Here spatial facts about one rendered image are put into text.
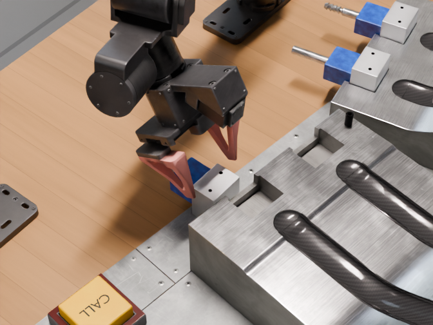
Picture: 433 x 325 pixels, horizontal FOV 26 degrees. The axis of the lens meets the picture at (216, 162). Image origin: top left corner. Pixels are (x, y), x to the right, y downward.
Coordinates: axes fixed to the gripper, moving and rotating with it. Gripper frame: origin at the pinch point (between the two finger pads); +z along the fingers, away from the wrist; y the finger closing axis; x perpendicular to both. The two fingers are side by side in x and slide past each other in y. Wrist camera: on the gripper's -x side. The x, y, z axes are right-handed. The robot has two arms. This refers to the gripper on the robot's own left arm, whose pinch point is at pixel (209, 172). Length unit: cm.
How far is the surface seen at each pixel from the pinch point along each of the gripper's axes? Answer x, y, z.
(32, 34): 146, 62, 18
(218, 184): -0.8, 0.0, 1.6
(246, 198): -5.3, -0.3, 2.8
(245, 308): -9.8, -10.0, 10.5
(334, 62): -0.6, 25.2, 0.0
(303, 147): -6.5, 9.7, 2.5
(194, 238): -5.3, -9.2, 1.9
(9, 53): 145, 53, 19
